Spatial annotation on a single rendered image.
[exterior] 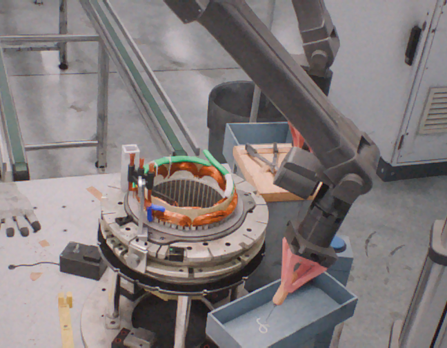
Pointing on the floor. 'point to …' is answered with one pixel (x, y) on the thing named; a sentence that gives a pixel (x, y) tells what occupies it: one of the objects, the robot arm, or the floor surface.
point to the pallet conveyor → (154, 112)
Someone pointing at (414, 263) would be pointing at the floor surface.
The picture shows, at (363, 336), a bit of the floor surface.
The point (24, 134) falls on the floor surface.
